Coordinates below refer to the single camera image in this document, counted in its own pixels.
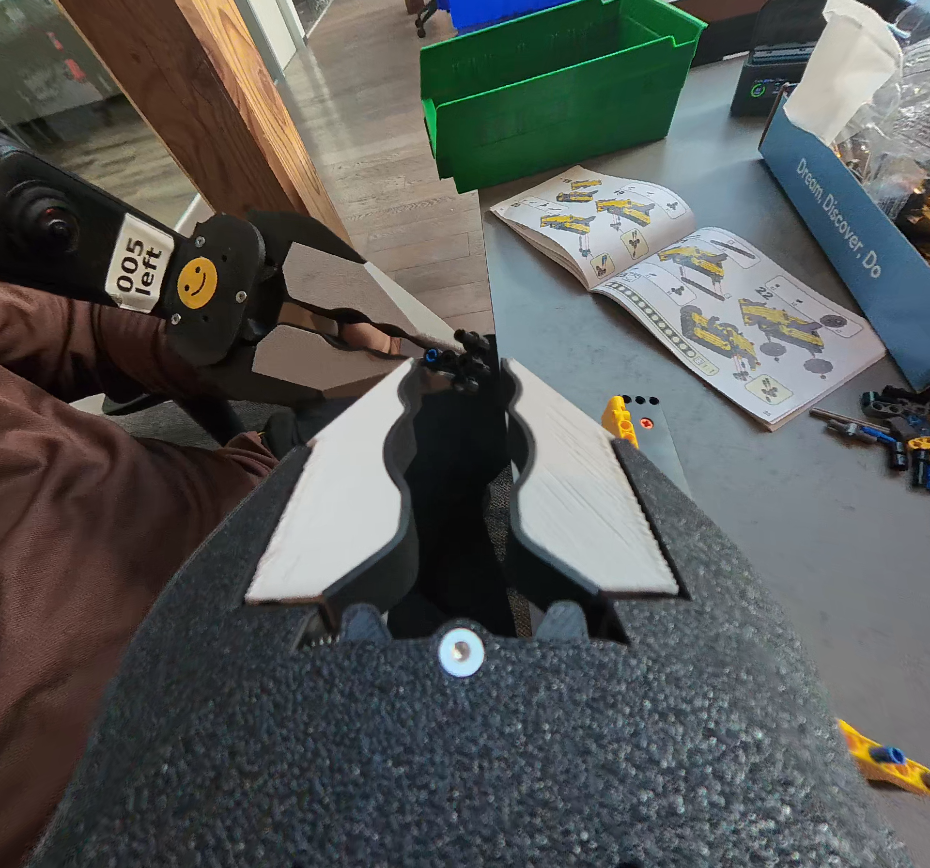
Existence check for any open instruction booklet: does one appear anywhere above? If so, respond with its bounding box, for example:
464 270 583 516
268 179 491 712
490 165 889 434

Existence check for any person's brown sweater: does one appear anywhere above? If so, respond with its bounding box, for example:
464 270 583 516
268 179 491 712
0 367 282 868

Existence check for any black device green display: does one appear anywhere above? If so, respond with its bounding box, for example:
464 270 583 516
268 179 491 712
730 0 849 121

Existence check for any blue cardboard kit box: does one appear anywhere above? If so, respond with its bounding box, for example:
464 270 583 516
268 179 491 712
759 83 930 394

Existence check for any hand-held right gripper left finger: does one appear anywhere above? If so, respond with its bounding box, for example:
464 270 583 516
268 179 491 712
244 359 424 612

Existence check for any green plastic bin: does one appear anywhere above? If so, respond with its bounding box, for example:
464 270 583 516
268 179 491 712
420 0 709 196

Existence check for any yellow black brick vehicle model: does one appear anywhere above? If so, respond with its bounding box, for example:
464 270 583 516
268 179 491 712
392 367 693 638

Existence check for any grey desk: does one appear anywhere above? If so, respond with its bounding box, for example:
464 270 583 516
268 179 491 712
480 54 930 868

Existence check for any yellow curved panel assembly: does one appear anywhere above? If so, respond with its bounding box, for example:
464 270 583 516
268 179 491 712
836 719 930 798

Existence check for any white paper bag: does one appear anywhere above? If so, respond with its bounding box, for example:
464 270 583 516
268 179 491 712
785 0 903 147

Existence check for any black connector with blue pin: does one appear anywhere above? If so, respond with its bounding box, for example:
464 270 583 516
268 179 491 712
425 330 496 394

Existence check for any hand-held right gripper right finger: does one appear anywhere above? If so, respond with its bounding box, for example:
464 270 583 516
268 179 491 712
500 359 682 627

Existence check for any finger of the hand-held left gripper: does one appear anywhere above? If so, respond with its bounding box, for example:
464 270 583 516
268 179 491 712
250 319 426 402
280 240 466 351

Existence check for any pile of blue grey brick parts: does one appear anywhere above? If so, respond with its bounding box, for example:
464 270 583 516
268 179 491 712
810 385 930 496

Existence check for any wooden board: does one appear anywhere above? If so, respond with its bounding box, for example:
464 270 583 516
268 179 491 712
15 0 351 246

